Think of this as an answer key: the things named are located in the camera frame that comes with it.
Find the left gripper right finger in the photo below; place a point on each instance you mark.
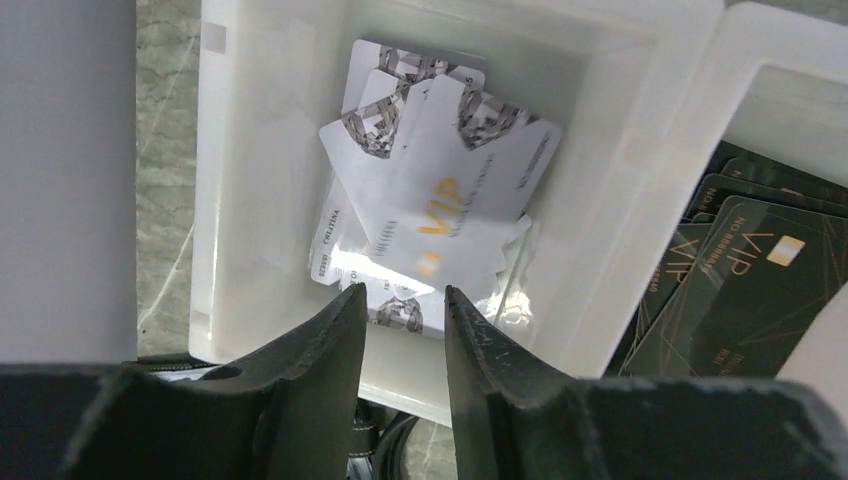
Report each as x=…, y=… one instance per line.
x=516, y=417

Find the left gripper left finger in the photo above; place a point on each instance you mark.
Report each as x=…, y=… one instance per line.
x=283, y=411

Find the white VIP credit card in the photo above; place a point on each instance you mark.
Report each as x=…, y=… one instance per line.
x=470, y=166

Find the black VIP credit card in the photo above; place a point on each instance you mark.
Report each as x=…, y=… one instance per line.
x=764, y=274

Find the black wallet in bin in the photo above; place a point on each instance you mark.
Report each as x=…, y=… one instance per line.
x=730, y=170

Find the white two-compartment bin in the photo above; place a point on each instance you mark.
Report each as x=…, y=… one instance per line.
x=643, y=91

